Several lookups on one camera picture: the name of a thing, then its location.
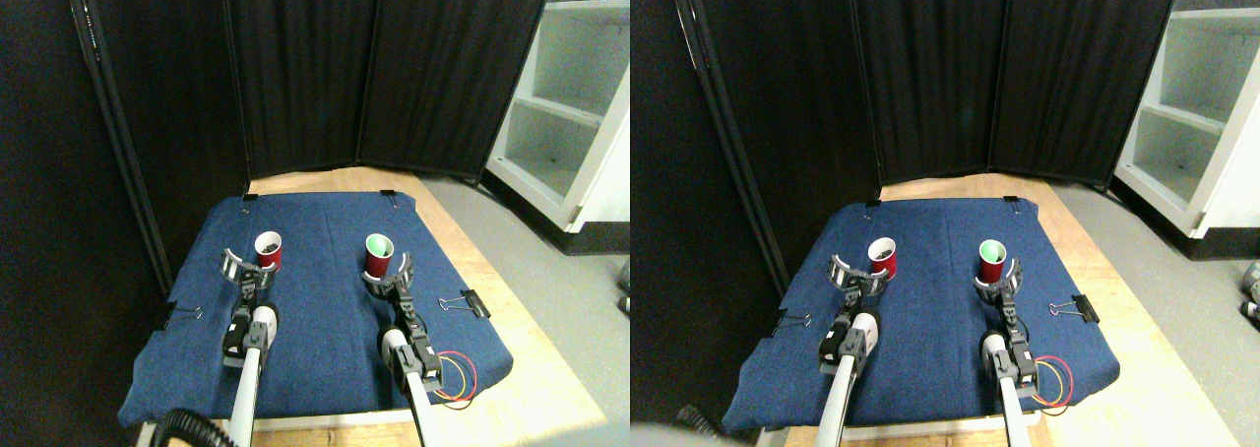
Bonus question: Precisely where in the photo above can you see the red cup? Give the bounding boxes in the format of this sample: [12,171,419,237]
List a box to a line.
[978,239,1009,285]
[867,237,899,279]
[254,230,284,271]
[364,233,396,279]

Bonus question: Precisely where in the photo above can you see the dark blue cloth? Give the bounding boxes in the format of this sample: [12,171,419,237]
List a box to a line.
[722,196,1121,436]
[116,189,515,430]

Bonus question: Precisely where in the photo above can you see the white shelf unit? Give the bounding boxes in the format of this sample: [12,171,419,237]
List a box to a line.
[1114,4,1260,239]
[485,0,630,233]

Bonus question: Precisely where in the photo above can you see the orange wire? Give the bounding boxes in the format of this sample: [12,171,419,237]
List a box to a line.
[433,360,472,404]
[1034,363,1066,407]

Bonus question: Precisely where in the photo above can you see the red wire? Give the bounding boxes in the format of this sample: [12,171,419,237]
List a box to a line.
[438,351,478,409]
[1034,355,1074,409]

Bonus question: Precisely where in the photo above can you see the black ribbed hose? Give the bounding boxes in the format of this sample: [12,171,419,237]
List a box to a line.
[677,404,729,438]
[148,408,242,447]

